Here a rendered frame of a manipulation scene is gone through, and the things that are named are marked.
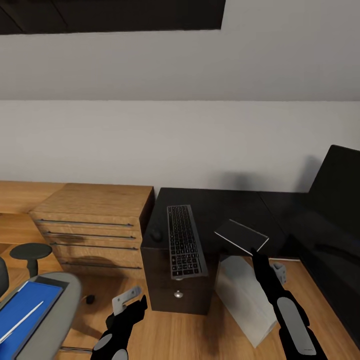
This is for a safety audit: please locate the notebook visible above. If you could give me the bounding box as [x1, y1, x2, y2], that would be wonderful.
[215, 219, 269, 256]

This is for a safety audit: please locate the monitor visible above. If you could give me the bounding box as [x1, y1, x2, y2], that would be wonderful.
[303, 145, 360, 262]

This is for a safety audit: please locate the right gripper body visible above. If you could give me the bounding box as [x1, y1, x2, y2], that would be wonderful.
[252, 254, 280, 287]

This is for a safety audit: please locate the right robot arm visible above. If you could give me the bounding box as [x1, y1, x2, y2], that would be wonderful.
[251, 247, 328, 360]

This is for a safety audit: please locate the pen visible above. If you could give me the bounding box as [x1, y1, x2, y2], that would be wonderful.
[0, 302, 43, 344]

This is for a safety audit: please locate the keyboard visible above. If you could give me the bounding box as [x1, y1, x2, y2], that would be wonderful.
[167, 204, 209, 280]

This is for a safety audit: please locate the mouse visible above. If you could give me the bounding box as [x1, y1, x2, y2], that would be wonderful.
[149, 228, 163, 241]

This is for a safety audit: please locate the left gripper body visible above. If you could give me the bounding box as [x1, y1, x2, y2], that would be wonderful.
[105, 300, 145, 334]

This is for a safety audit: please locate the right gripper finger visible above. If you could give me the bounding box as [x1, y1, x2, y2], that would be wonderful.
[251, 247, 261, 257]

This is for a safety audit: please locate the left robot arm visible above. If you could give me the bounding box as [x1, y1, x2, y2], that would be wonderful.
[90, 286, 148, 360]

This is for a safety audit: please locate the swivel chair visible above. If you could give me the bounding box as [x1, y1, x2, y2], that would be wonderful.
[0, 242, 95, 360]

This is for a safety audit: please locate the folder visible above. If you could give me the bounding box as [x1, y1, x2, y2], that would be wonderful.
[0, 281, 63, 360]

